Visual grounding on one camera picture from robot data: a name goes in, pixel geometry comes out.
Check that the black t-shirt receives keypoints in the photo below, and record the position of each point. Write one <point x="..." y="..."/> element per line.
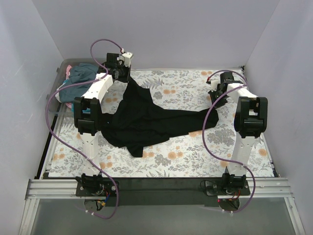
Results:
<point x="138" y="122"/>

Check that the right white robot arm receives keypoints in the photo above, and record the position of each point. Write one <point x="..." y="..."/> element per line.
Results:
<point x="249" y="123"/>

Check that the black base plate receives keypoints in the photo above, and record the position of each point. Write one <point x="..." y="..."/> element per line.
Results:
<point x="216" y="188"/>
<point x="104" y="188"/>

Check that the floral table mat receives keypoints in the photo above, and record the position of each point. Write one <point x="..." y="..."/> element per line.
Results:
<point x="197" y="154"/>

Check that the teal blue shirt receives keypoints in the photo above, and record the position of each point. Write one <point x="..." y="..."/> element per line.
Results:
<point x="78" y="74"/>

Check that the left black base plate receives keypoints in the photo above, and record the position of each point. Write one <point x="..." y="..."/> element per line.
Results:
<point x="104" y="188"/>

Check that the aluminium frame rail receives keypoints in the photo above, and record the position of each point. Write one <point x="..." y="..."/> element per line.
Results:
<point x="160" y="206"/>

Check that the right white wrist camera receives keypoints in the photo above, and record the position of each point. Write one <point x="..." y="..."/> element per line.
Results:
<point x="213" y="82"/>

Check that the pink white garment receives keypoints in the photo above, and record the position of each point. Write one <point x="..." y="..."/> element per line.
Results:
<point x="69" y="67"/>

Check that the turquoise shirt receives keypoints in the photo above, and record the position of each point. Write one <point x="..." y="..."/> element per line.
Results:
<point x="86" y="111"/>

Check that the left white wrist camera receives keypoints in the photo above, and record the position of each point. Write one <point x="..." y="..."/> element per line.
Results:
<point x="126" y="57"/>

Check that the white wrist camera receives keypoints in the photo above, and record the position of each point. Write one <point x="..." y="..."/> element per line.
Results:
<point x="213" y="82"/>
<point x="126" y="57"/>

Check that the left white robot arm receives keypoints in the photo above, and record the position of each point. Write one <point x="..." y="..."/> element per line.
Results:
<point x="87" y="114"/>

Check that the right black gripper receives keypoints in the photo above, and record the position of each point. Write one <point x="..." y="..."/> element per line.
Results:
<point x="218" y="95"/>

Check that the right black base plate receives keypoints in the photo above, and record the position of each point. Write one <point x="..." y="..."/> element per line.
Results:
<point x="216" y="188"/>

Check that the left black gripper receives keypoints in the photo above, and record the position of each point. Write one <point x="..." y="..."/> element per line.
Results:
<point x="121" y="73"/>

